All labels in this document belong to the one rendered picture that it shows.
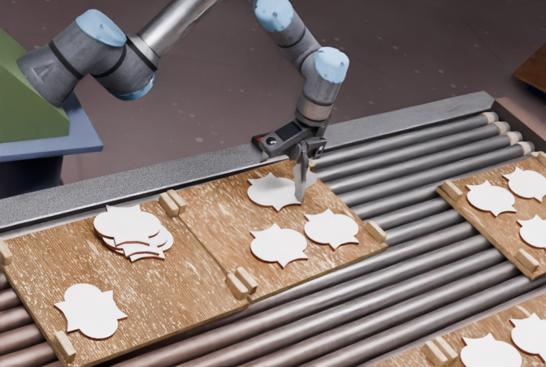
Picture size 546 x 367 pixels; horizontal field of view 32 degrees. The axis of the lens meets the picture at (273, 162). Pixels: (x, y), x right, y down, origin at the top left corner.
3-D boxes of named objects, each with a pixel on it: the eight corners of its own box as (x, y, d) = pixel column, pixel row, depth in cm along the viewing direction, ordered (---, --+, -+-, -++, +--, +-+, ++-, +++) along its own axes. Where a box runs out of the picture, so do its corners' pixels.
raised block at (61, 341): (51, 342, 176) (54, 332, 174) (61, 338, 177) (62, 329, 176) (67, 365, 173) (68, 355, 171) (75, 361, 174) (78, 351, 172)
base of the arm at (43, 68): (10, 49, 232) (41, 23, 231) (49, 84, 243) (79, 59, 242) (25, 82, 221) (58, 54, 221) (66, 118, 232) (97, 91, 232)
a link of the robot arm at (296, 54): (291, 9, 214) (315, 35, 207) (311, 37, 223) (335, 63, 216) (264, 32, 215) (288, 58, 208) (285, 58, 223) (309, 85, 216)
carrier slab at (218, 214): (159, 200, 217) (161, 196, 216) (294, 161, 242) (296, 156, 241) (250, 304, 198) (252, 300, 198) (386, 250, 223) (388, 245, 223)
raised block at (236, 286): (223, 282, 199) (226, 273, 198) (230, 280, 200) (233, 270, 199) (239, 302, 196) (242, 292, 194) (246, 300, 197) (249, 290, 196)
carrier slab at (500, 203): (434, 190, 248) (440, 177, 245) (534, 160, 272) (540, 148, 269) (531, 281, 228) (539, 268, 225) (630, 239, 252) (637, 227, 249)
